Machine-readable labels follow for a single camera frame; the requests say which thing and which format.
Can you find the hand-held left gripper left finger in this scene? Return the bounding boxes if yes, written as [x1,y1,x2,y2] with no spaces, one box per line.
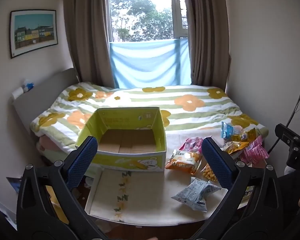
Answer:
[16,135,108,240]

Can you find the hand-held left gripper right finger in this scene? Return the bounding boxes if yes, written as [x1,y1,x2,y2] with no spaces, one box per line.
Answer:
[190,137,284,240]

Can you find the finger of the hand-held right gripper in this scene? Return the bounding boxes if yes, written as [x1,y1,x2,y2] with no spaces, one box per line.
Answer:
[275,123,300,145]

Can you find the clear corn snack packet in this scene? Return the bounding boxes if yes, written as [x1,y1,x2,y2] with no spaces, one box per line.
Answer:
[201,163,218,182]

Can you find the yellow white snack packet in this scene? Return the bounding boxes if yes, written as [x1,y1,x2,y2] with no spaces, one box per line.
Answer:
[220,141,250,155]

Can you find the pink strawberry snack packet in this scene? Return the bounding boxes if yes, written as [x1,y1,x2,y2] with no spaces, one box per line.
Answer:
[179,137,203,153]

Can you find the orange white snack packet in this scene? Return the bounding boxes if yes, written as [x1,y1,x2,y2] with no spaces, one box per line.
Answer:
[165,149,202,176]

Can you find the blue white snack packet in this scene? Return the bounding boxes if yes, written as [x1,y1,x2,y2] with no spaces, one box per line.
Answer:
[221,121,243,140]

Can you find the pink striped snack packet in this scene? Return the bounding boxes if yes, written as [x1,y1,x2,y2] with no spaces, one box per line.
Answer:
[239,135,269,166]

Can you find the silver grey snack packet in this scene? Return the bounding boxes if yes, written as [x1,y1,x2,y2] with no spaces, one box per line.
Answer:
[171,177,222,212]

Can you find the green cardboard box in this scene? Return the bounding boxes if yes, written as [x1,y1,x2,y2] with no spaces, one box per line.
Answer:
[75,107,167,172]

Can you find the pink folded cloth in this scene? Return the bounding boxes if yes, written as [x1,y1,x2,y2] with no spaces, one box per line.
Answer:
[39,135,64,153]

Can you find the yellow label packet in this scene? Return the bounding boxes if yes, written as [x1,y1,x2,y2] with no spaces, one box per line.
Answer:
[240,186,255,203]

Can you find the yellow cardboard box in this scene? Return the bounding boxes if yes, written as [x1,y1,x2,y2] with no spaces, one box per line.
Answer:
[45,185,66,217]

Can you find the blue book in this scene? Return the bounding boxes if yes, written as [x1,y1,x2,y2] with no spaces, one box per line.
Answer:
[6,177,23,193]

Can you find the grey bed headboard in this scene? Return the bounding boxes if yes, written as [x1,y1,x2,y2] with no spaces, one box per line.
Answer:
[12,67,80,140]

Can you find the floral striped blanket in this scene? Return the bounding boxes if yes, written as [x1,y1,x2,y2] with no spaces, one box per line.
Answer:
[30,81,269,155]

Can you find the white tissue roll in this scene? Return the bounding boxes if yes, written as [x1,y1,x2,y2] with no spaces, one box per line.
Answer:
[12,87,24,99]

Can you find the light blue cloth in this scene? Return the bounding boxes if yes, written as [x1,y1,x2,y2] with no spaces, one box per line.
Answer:
[109,39,192,89]

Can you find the brown curtain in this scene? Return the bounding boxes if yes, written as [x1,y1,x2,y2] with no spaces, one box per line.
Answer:
[62,0,115,89]
[181,0,232,90]

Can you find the framed houses picture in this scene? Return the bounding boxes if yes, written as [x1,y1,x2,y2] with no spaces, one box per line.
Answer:
[9,10,59,59]

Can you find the window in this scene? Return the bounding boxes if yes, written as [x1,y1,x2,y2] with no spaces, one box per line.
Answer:
[109,0,190,43]

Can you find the black cable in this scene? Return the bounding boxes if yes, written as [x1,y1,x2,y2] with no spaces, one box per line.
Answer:
[267,60,300,153]

